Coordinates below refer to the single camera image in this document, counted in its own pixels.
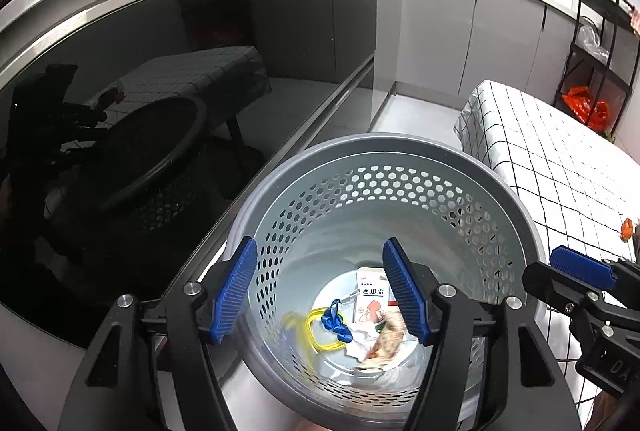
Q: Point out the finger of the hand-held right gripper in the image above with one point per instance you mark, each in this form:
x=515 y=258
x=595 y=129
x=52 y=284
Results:
x=582 y=266
x=555 y=283

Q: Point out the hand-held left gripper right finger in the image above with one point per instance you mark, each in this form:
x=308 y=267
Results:
x=405 y=291

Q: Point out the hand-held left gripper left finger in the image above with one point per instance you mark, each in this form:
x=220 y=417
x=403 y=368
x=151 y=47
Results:
x=235 y=291

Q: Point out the white carton box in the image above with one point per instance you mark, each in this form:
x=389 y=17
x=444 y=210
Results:
x=372 y=296

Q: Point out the red and cream snack wrapper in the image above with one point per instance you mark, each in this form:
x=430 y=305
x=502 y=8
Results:
x=385 y=343

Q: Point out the white tissue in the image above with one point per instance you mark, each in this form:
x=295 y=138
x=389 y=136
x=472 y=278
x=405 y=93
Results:
x=362 y=343

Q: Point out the blue wrapper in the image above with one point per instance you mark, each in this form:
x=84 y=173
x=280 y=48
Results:
x=336 y=321

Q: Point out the grey perforated basket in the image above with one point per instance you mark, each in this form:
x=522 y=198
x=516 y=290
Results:
x=325 y=221

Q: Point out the small orange wrapper scrap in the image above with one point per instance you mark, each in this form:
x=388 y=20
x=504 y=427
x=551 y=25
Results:
x=627 y=230

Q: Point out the white checked tablecloth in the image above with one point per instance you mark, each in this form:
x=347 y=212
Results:
x=550 y=161

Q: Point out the orange plastic bag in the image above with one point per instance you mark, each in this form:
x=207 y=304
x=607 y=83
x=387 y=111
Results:
x=587 y=106

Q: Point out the black trolley rack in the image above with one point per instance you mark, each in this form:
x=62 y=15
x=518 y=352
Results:
x=595 y=61

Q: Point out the black built-in oven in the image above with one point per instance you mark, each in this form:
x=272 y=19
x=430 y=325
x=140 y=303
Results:
x=150 y=86

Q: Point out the clear plastic bag on rack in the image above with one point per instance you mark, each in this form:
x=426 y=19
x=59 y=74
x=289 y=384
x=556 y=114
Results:
x=592 y=42

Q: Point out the pink cloth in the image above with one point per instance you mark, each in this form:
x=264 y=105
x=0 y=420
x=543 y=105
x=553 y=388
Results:
x=635 y=21

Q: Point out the grey kitchen cabinets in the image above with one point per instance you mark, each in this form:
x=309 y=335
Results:
x=450 y=26

